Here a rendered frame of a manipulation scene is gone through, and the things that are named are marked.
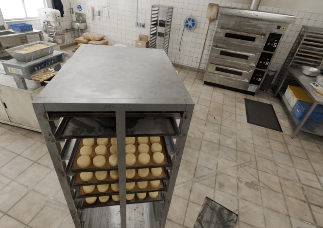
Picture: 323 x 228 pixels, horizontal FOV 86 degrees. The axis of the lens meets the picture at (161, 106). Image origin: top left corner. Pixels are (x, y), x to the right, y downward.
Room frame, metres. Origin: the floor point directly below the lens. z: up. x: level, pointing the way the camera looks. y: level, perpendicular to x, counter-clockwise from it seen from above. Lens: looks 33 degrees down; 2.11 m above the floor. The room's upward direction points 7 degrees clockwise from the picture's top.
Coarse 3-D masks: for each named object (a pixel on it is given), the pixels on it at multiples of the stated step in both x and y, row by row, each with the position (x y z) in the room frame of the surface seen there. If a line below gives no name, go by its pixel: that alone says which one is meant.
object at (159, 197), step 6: (84, 198) 0.46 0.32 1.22; (144, 198) 0.50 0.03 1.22; (150, 198) 0.50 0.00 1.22; (156, 198) 0.50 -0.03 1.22; (84, 204) 0.43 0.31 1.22; (90, 204) 0.43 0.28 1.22; (96, 204) 0.44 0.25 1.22; (102, 204) 0.44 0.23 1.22; (108, 204) 0.44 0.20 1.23; (114, 204) 0.44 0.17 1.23
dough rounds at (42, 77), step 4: (44, 72) 2.41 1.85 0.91; (48, 72) 2.41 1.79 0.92; (52, 72) 2.45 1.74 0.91; (56, 72) 2.45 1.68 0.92; (32, 76) 2.22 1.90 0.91; (36, 76) 2.22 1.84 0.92; (40, 76) 2.24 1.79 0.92; (44, 76) 2.27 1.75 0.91; (48, 76) 2.27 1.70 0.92; (36, 80) 2.14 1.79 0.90; (40, 80) 2.14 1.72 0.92
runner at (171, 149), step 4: (164, 136) 0.59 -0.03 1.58; (168, 136) 0.59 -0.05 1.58; (168, 140) 0.56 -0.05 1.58; (172, 140) 0.55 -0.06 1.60; (168, 144) 0.54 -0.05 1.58; (172, 144) 0.54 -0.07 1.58; (168, 148) 0.52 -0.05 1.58; (172, 148) 0.52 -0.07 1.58; (168, 152) 0.49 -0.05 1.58; (172, 152) 0.49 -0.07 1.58
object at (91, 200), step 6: (150, 192) 0.52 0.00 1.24; (156, 192) 0.52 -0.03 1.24; (90, 198) 0.45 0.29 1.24; (96, 198) 0.46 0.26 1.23; (102, 198) 0.46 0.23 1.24; (108, 198) 0.47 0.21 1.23; (114, 198) 0.47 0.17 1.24; (126, 198) 0.48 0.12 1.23; (132, 198) 0.49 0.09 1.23; (138, 198) 0.49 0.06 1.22
